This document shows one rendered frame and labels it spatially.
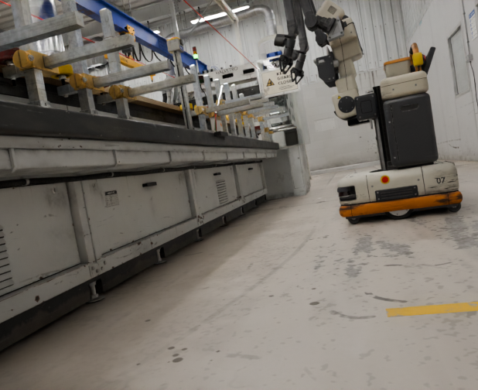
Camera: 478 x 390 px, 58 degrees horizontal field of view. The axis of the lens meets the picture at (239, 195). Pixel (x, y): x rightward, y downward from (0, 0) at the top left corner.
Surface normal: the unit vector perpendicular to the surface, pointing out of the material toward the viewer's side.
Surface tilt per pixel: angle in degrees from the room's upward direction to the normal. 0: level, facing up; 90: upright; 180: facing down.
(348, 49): 90
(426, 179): 90
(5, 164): 90
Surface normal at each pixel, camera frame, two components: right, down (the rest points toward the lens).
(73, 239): 0.96, -0.15
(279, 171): -0.25, 0.09
